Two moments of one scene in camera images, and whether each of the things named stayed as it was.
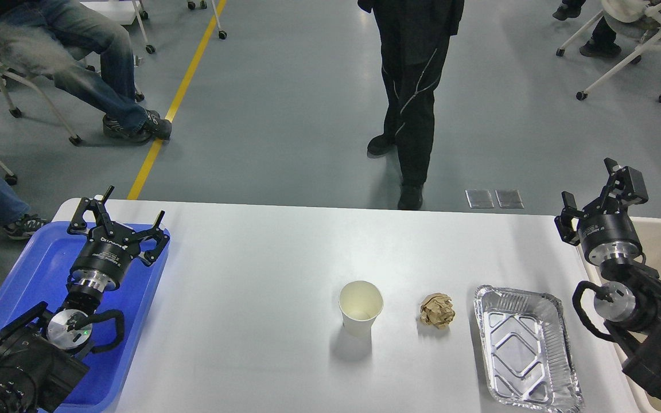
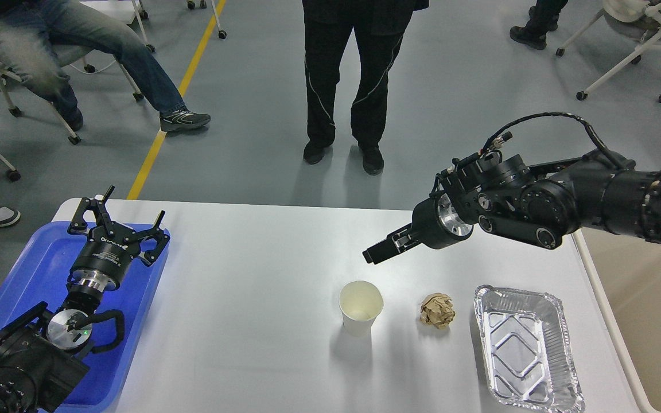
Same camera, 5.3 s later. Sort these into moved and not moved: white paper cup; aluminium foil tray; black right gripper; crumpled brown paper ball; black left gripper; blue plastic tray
Moved: black right gripper
Not moved: black left gripper; white paper cup; aluminium foil tray; blue plastic tray; crumpled brown paper ball
